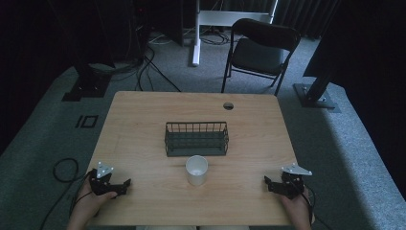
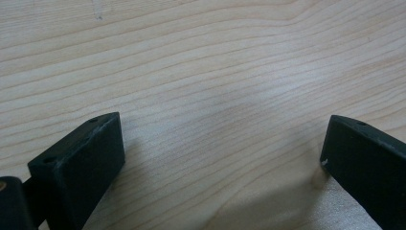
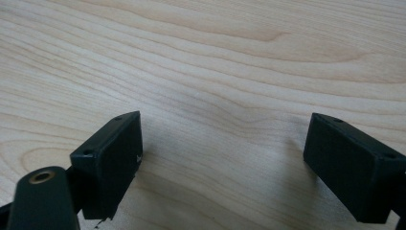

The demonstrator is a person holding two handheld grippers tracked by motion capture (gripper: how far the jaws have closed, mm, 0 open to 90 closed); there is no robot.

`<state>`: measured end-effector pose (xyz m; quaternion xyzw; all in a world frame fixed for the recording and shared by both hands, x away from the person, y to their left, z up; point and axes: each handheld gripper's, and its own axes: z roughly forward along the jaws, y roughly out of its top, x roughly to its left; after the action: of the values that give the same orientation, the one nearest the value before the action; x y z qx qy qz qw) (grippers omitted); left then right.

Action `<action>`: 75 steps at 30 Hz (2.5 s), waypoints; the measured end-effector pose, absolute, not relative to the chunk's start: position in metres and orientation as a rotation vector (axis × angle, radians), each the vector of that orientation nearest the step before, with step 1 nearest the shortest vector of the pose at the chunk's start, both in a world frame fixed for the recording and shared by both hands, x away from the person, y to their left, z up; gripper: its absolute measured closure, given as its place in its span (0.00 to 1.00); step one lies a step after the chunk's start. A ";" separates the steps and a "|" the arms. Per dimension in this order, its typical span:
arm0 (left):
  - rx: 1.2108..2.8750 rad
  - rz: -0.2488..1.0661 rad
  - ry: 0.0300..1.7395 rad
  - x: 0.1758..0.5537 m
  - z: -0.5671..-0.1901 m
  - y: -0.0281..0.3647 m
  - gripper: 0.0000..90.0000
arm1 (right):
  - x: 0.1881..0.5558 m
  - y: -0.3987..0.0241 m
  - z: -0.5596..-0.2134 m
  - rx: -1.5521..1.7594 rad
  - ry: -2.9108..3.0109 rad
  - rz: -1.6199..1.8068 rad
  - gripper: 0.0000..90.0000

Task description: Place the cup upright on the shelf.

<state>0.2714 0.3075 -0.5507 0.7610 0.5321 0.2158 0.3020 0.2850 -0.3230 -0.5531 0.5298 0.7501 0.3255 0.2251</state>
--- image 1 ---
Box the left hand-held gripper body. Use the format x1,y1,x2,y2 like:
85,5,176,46
88,161,126,196

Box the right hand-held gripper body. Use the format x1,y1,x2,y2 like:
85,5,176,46
275,163,313,200

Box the person's left hand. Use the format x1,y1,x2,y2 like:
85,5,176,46
77,187,118,219

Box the person's right hand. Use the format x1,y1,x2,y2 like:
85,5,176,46
280,189,313,222

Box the white cup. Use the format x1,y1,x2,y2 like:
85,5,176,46
185,154,210,187

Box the black metal stand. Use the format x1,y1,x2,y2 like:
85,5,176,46
61,47,113,103
292,63,342,114

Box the black folding chair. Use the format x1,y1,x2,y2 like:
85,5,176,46
220,17,302,97

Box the dark curtain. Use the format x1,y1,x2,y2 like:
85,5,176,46
273,0,341,40

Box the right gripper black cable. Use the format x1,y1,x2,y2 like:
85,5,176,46
299,181,334,230

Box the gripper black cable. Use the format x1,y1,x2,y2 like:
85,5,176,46
38,157,94,230
299,181,334,230

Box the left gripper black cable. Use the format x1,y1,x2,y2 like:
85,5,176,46
38,157,94,230

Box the black wire basket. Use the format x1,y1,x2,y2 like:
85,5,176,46
164,121,231,158

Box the black floor cables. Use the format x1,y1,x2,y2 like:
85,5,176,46
95,30,231,94

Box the white metal desk frame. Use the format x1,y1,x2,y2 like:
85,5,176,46
191,0,280,68

